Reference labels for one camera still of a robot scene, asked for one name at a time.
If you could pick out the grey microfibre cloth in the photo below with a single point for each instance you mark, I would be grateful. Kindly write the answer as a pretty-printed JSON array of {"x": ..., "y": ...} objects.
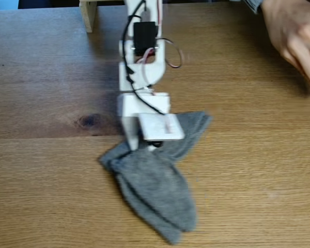
[{"x": 157, "y": 186}]

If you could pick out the person's hand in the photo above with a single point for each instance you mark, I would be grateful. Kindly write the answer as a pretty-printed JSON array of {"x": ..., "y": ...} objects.
[{"x": 294, "y": 31}]

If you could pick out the light wooden stand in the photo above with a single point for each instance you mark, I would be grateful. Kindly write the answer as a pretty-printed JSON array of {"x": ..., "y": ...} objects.
[{"x": 87, "y": 18}]

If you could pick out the dark blue object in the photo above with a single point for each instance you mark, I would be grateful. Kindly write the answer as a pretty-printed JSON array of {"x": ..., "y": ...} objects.
[{"x": 46, "y": 3}]

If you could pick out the light blue object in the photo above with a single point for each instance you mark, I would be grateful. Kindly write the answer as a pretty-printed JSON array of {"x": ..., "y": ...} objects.
[{"x": 2, "y": 3}]

